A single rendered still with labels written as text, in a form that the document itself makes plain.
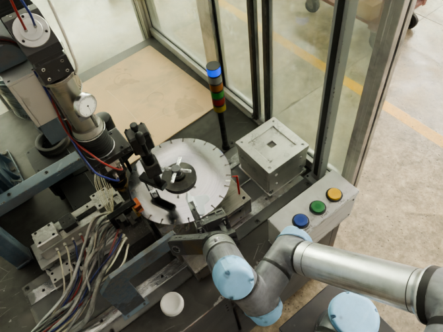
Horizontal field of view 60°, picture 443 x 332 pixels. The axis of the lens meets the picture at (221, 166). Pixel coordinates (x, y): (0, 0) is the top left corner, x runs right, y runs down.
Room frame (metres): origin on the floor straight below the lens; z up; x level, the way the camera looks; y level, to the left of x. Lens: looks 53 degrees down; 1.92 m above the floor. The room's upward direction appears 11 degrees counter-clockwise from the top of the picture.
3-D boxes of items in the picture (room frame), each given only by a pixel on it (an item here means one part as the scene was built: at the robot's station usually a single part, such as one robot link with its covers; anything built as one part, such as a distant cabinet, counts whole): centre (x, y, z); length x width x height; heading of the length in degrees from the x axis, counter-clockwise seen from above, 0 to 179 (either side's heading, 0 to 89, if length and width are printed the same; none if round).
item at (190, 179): (0.71, 0.14, 0.96); 0.11 x 0.11 x 0.03
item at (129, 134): (0.66, 0.19, 1.17); 0.06 x 0.05 x 0.20; 109
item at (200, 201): (0.53, 0.07, 1.08); 0.09 x 0.06 x 0.03; 13
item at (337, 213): (0.56, -0.26, 0.82); 0.28 x 0.11 x 0.15; 118
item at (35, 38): (0.76, 0.35, 1.45); 0.35 x 0.07 x 0.28; 28
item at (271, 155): (0.82, -0.18, 0.82); 0.18 x 0.18 x 0.15; 28
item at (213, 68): (0.97, -0.03, 1.14); 0.05 x 0.04 x 0.03; 28
